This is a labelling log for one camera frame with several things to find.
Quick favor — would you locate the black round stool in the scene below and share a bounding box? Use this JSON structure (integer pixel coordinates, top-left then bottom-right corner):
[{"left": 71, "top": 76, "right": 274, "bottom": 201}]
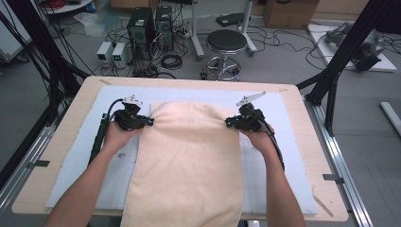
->
[{"left": 200, "top": 28, "right": 249, "bottom": 82}]

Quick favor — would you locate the white power supply box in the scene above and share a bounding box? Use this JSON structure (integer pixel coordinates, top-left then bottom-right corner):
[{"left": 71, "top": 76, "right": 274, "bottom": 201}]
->
[
  {"left": 112, "top": 42, "right": 131, "bottom": 69},
  {"left": 96, "top": 41, "right": 114, "bottom": 65}
]

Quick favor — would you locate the bundle of coloured wires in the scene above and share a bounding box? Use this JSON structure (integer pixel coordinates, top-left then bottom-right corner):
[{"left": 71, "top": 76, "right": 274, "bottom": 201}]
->
[{"left": 131, "top": 61, "right": 160, "bottom": 79}]

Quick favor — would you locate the cream towel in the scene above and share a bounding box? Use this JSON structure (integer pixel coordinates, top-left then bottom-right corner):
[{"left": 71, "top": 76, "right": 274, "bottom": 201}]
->
[{"left": 120, "top": 101, "right": 244, "bottom": 227}]

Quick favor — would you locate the black flat device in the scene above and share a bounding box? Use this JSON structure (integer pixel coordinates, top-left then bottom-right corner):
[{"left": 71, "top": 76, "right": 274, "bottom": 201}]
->
[{"left": 216, "top": 12, "right": 245, "bottom": 27}]

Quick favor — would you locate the white tube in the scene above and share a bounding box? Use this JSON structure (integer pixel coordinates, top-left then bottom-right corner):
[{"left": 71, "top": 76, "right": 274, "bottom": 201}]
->
[{"left": 379, "top": 101, "right": 401, "bottom": 137}]

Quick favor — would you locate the person's left hand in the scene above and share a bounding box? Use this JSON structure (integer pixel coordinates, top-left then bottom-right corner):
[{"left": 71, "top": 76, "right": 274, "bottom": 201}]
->
[{"left": 102, "top": 121, "right": 143, "bottom": 155}]

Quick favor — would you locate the person's right hand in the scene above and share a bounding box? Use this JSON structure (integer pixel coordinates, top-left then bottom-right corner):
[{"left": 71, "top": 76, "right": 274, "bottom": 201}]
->
[{"left": 240, "top": 124, "right": 275, "bottom": 157}]

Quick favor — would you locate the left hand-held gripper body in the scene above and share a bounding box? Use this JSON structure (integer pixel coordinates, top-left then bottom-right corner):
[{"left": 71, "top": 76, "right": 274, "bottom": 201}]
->
[{"left": 113, "top": 95, "right": 149, "bottom": 131}]

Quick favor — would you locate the clear plastic sheet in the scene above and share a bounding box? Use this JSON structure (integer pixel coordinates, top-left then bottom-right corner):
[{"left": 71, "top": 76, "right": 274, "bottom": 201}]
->
[{"left": 74, "top": 10, "right": 122, "bottom": 37}]

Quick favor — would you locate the thin wooden strip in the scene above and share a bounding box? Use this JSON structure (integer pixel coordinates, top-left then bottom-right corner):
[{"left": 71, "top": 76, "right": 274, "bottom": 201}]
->
[{"left": 311, "top": 185, "right": 334, "bottom": 218}]

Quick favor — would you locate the cardboard box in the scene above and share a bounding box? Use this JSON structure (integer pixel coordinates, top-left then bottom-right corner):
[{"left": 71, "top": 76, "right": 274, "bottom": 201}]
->
[{"left": 263, "top": 0, "right": 320, "bottom": 30}]

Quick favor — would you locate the right hand-held gripper cable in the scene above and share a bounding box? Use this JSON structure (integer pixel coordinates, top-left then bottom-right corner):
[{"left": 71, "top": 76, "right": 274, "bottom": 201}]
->
[{"left": 258, "top": 112, "right": 286, "bottom": 172}]

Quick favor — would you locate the aluminium frame rail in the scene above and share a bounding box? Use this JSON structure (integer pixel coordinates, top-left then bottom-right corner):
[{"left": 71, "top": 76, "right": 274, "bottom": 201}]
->
[
  {"left": 304, "top": 96, "right": 375, "bottom": 227},
  {"left": 0, "top": 126, "right": 56, "bottom": 216}
]

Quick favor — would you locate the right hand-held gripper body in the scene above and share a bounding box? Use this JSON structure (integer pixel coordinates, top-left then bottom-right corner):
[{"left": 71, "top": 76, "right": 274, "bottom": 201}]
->
[{"left": 234, "top": 91, "right": 268, "bottom": 133}]

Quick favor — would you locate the white stand leg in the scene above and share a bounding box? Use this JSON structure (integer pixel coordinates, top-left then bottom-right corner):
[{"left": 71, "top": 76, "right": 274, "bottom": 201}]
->
[
  {"left": 237, "top": 0, "right": 259, "bottom": 57},
  {"left": 188, "top": 0, "right": 206, "bottom": 61}
]

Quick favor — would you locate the black metal stand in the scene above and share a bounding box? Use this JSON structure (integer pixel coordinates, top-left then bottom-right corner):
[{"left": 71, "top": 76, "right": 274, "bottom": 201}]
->
[
  {"left": 4, "top": 0, "right": 93, "bottom": 127},
  {"left": 296, "top": 0, "right": 401, "bottom": 137}
]

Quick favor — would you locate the white foam mat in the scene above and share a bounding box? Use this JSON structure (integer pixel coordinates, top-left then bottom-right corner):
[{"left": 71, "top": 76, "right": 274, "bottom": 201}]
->
[{"left": 45, "top": 84, "right": 319, "bottom": 217}]

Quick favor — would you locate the white round table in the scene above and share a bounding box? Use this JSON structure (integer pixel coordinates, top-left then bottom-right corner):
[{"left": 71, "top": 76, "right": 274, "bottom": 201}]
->
[{"left": 41, "top": 0, "right": 96, "bottom": 15}]

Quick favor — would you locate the grey and black machine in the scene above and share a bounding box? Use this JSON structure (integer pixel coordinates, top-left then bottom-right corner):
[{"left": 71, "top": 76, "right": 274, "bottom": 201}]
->
[{"left": 324, "top": 22, "right": 387, "bottom": 72}]

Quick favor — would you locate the white base board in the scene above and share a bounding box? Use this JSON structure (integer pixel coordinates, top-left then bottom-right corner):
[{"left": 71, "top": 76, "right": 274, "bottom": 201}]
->
[{"left": 306, "top": 23, "right": 398, "bottom": 73}]

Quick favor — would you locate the black table clamp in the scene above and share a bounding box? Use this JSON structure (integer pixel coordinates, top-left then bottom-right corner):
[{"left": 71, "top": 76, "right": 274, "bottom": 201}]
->
[
  {"left": 322, "top": 173, "right": 345, "bottom": 185},
  {"left": 26, "top": 159, "right": 51, "bottom": 168}
]

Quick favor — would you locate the coiled black cable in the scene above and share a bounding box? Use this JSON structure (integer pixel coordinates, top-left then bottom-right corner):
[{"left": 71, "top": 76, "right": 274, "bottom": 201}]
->
[{"left": 160, "top": 54, "right": 183, "bottom": 70}]

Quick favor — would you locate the black computer tower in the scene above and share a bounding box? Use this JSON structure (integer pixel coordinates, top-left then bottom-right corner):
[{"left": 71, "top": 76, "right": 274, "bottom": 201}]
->
[
  {"left": 155, "top": 4, "right": 174, "bottom": 51},
  {"left": 127, "top": 7, "right": 157, "bottom": 61}
]

